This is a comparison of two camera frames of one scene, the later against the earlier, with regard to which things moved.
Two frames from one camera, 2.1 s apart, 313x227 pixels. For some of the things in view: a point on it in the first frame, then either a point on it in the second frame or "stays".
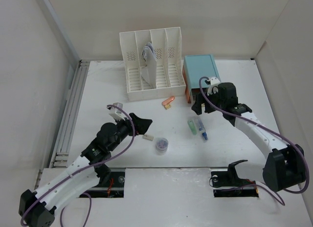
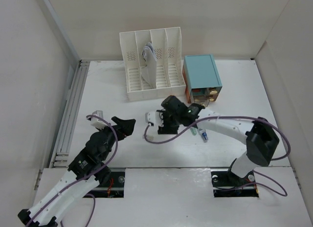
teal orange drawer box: x=196 y=67 stays
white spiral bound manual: x=148 y=72 stays
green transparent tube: x=192 y=126 stays
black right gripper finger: x=197 y=105 to x=169 y=127
